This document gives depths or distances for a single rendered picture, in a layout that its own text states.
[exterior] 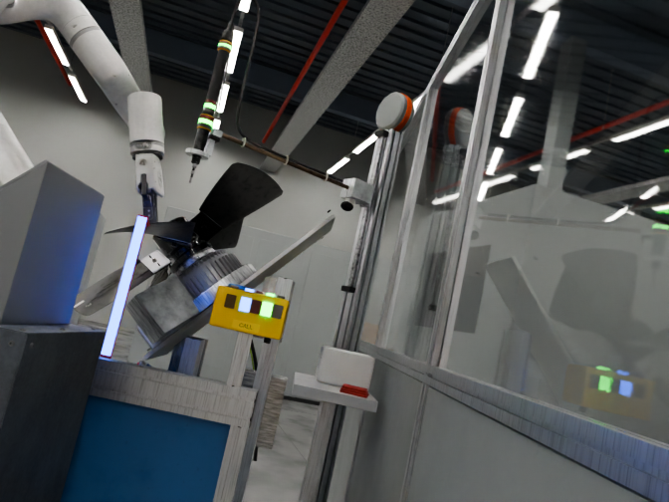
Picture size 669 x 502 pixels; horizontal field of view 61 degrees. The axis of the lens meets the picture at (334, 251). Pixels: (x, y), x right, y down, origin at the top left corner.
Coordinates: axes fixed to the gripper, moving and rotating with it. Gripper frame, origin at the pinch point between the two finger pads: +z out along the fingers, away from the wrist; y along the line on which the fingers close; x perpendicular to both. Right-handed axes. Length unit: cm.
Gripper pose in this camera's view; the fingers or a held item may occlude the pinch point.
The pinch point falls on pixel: (150, 215)
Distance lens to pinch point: 151.3
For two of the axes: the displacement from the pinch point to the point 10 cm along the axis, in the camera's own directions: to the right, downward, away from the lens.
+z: 0.8, 9.9, -1.1
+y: -0.6, 1.1, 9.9
